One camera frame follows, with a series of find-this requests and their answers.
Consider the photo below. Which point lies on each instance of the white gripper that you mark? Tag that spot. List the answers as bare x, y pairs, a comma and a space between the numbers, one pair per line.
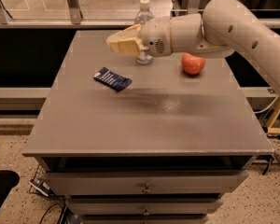
155, 36

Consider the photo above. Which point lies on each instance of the blue rxbar blueberry wrapper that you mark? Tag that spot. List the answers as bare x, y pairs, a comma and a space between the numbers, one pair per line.
112, 80

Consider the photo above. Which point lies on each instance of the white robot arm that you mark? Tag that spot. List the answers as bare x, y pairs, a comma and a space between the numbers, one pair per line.
225, 26

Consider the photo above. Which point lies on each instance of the clear plastic water bottle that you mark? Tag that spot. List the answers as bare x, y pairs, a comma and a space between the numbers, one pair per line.
144, 14

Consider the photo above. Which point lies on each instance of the red apple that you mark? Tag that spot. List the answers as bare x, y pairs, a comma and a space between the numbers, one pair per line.
192, 65

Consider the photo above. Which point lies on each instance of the grey drawer cabinet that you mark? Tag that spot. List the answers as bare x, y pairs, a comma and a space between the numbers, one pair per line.
165, 121

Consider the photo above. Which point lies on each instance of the top grey drawer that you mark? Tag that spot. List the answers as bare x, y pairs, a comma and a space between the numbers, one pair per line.
143, 183

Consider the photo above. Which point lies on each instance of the grey drawer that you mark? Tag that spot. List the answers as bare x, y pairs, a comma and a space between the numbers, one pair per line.
144, 207
143, 183

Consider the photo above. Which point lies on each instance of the yellow wooden stand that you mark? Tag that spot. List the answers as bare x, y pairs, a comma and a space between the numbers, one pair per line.
268, 127

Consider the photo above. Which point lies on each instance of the small device on floor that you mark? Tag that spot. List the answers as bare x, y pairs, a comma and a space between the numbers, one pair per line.
40, 186

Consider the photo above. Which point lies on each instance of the middle grey drawer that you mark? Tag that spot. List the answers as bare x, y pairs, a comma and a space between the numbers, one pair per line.
144, 207

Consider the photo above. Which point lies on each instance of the metal railing frame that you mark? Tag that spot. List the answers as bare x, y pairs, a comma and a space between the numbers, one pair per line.
110, 13

